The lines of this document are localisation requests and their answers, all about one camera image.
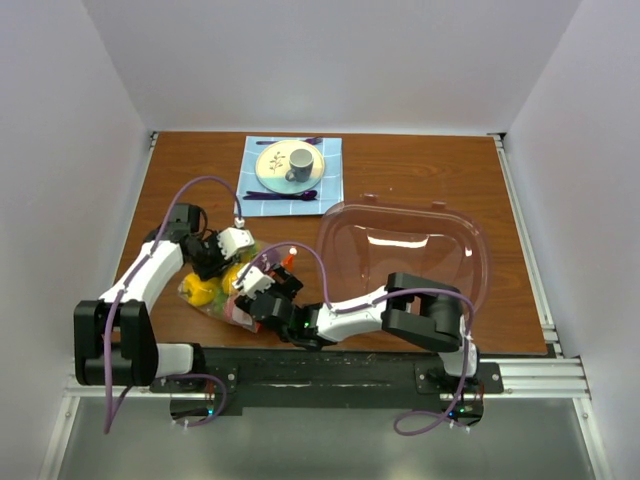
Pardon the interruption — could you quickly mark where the grey mug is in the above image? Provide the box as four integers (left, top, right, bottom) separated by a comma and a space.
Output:
285, 149, 314, 183

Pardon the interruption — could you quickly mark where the purple plastic spoon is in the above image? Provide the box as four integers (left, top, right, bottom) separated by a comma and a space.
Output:
242, 190, 318, 201

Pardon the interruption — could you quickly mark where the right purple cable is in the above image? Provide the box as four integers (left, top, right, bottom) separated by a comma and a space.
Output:
259, 241, 476, 437

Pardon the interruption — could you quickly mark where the purple plastic fork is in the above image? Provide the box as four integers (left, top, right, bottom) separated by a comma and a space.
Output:
256, 136, 324, 146

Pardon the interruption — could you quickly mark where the cream plate with plant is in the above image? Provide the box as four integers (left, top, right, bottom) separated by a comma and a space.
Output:
255, 142, 325, 193

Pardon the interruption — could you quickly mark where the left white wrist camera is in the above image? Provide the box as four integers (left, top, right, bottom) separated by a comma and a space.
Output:
217, 216, 255, 260

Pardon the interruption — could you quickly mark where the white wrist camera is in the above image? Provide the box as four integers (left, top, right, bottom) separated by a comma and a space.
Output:
217, 216, 255, 260
232, 265, 275, 299

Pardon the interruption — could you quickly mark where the clear zip top bag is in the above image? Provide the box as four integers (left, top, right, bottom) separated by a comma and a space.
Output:
191, 241, 297, 333

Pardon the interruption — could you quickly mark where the clear pink plastic bowl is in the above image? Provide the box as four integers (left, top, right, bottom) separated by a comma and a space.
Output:
316, 200, 492, 310

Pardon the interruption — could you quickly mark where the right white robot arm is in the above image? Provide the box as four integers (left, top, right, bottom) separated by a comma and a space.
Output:
233, 265, 481, 393

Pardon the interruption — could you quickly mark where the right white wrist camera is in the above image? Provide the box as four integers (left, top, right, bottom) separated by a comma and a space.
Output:
232, 265, 275, 299

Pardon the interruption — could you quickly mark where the fake red peach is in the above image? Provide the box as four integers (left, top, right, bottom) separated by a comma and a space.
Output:
223, 296, 253, 327

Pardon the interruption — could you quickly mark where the blue checked cloth napkin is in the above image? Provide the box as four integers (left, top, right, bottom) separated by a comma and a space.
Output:
237, 136, 344, 217

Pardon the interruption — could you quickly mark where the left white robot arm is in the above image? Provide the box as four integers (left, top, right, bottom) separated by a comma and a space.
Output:
73, 204, 254, 392

